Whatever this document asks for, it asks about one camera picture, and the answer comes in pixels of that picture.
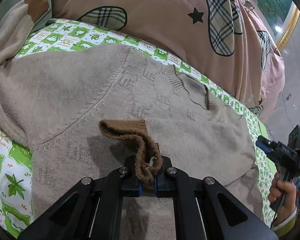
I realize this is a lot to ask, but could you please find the beige knit sweater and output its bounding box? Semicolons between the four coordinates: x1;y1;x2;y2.
0;0;265;240

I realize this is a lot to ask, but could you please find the right striped sleeve forearm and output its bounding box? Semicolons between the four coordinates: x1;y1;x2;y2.
271;207;297;238

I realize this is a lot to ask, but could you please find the right hand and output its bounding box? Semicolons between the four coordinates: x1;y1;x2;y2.
268;173;298;224

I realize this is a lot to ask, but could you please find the green white patterned bedsheet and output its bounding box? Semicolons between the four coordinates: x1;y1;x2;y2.
0;19;268;238

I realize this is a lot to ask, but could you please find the pink plaid heart quilt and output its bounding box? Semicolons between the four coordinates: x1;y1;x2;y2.
51;0;285;121

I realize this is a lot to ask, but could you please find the gold framed landscape picture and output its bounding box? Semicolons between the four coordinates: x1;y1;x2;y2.
250;0;300;50

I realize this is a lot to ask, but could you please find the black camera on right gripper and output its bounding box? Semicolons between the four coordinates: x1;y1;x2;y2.
288;125;300;155

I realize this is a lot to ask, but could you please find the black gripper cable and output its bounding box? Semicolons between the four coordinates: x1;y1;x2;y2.
270;209;280;229

